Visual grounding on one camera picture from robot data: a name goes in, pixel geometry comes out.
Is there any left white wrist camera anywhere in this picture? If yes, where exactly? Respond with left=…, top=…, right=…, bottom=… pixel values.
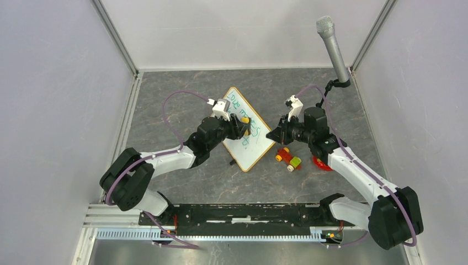
left=207, top=99, right=231, bottom=121

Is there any yellow bone shaped eraser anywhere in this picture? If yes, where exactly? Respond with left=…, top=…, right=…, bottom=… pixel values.
left=240, top=117, right=252, bottom=136

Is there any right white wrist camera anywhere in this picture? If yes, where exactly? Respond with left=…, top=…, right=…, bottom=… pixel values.
left=285, top=95, right=304, bottom=122

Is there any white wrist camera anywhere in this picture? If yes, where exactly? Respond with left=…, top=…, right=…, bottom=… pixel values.
left=207, top=99, right=231, bottom=121
left=285, top=95, right=304, bottom=122

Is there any yellow framed whiteboard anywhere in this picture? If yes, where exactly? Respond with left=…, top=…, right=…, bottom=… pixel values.
left=223, top=87, right=274, bottom=172

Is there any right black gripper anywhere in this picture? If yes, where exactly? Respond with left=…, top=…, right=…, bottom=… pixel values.
left=266, top=114, right=313, bottom=146

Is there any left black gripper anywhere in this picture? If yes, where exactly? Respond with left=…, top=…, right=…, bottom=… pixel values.
left=208, top=113, right=249, bottom=151

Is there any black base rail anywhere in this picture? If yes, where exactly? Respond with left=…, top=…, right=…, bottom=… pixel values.
left=156, top=203, right=352, bottom=238

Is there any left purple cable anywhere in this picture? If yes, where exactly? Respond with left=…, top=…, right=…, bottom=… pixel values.
left=105, top=90, right=216, bottom=250

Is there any colourful toy brick pile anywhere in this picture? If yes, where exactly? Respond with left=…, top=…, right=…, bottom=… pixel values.
left=311, top=156, right=333, bottom=171

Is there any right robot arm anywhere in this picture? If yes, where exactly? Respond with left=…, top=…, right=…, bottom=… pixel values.
left=266, top=107, right=424, bottom=250

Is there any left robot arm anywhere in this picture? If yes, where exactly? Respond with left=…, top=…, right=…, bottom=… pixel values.
left=99, top=114, right=252, bottom=225

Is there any red toy brick car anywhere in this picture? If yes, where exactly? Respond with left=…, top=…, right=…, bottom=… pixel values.
left=275, top=147, right=302, bottom=172

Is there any silver microphone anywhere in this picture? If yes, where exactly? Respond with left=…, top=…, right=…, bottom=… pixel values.
left=316, top=15, right=349, bottom=83

